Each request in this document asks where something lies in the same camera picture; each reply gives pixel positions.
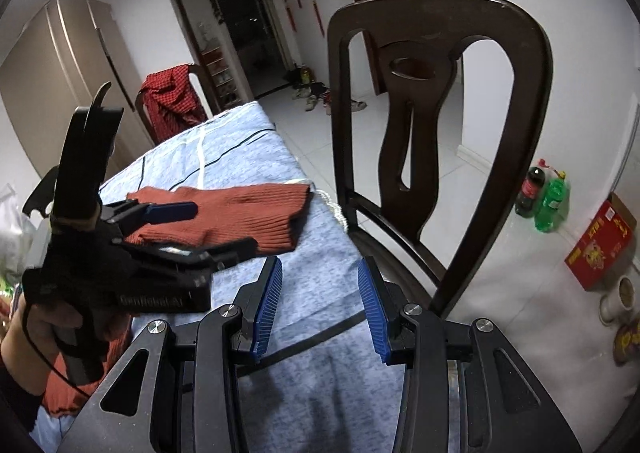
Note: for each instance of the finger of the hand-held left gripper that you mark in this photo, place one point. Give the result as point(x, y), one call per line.
point(220, 253)
point(170, 211)

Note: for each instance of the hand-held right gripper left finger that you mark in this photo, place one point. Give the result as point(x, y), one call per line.
point(267, 305)

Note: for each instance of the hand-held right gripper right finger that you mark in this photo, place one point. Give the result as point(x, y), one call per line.
point(374, 315)

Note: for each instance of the rust knit sweater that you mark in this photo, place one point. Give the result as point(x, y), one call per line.
point(240, 218)

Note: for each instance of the person's left forearm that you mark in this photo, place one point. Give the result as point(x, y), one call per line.
point(17, 398)

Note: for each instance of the person's left hand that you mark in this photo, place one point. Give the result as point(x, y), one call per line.
point(45, 320)

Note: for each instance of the clear plastic bag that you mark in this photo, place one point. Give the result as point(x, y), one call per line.
point(15, 233)

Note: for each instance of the light blue checked blanket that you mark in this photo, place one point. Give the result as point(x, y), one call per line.
point(280, 168)

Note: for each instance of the red plaid shirt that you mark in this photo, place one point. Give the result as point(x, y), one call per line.
point(167, 100)

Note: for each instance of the wooden chair with draped shirt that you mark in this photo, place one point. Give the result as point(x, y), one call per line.
point(210, 95)

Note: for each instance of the shoe rack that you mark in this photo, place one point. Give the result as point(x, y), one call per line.
point(220, 78)

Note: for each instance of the white sneaker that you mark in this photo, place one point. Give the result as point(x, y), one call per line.
point(358, 106)
point(314, 104)

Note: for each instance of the beige wardrobe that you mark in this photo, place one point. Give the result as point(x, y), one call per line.
point(65, 58)

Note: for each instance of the yellow-green bottle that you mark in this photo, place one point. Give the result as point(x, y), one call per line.
point(304, 76)

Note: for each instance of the dark cola bottle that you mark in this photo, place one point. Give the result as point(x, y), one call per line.
point(531, 190)

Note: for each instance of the green plastic bottle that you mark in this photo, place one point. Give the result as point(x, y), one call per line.
point(550, 205)

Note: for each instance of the red cardboard box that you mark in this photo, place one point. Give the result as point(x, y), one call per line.
point(602, 248)

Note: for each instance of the white ceramic jar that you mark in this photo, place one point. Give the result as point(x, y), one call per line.
point(620, 298)

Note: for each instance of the patterned round tin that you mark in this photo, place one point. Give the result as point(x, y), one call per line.
point(629, 343)

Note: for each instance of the dark wooden chair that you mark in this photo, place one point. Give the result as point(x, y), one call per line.
point(435, 33)

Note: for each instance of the doorway with wooden frame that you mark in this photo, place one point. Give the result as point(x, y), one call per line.
point(250, 33)

